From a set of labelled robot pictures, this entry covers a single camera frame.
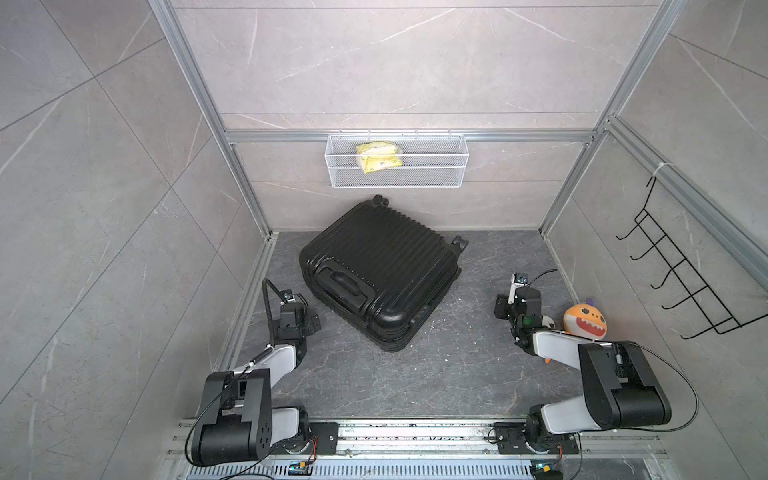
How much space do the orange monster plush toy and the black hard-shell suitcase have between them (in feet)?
1.29

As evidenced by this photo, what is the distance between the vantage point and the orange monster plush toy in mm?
868

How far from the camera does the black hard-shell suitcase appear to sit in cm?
78
